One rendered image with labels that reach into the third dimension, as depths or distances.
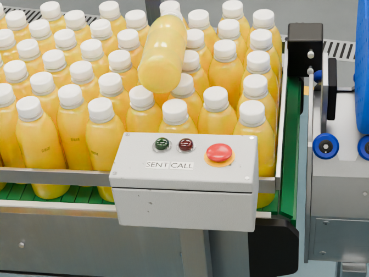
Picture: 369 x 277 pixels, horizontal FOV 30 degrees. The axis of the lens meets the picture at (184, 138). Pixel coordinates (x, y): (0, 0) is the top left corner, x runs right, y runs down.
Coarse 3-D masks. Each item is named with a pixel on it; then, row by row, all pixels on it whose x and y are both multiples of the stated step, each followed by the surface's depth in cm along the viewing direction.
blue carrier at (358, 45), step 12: (360, 0) 119; (360, 12) 118; (360, 24) 118; (360, 36) 117; (360, 48) 116; (360, 60) 116; (360, 72) 115; (360, 84) 114; (360, 96) 113; (360, 108) 112; (360, 120) 112; (360, 132) 116
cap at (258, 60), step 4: (252, 52) 118; (256, 52) 117; (260, 52) 117; (264, 52) 117; (248, 56) 117; (252, 56) 117; (256, 56) 117; (260, 56) 116; (264, 56) 116; (268, 56) 116; (248, 60) 116; (252, 60) 116; (256, 60) 116; (260, 60) 115; (264, 60) 115; (268, 60) 116; (248, 64) 116; (252, 64) 116; (256, 64) 115; (260, 64) 115; (264, 64) 115; (268, 64) 116; (252, 68) 116; (256, 68) 116; (260, 68) 116; (264, 68) 116
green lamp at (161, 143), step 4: (156, 140) 99; (160, 140) 99; (164, 140) 99; (168, 140) 99; (156, 144) 98; (160, 144) 98; (164, 144) 98; (168, 144) 99; (156, 148) 99; (160, 148) 98; (164, 148) 98
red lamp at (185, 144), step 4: (180, 140) 99; (184, 140) 98; (188, 140) 98; (180, 144) 98; (184, 144) 98; (188, 144) 98; (192, 144) 98; (180, 148) 98; (184, 148) 98; (188, 148) 98
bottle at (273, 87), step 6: (270, 66) 118; (246, 72) 118; (252, 72) 117; (258, 72) 116; (264, 72) 116; (270, 72) 118; (270, 78) 117; (276, 78) 119; (240, 84) 120; (270, 84) 117; (276, 84) 119; (240, 90) 120; (270, 90) 118; (276, 90) 119; (240, 96) 121; (276, 96) 119; (276, 102) 120; (276, 108) 121
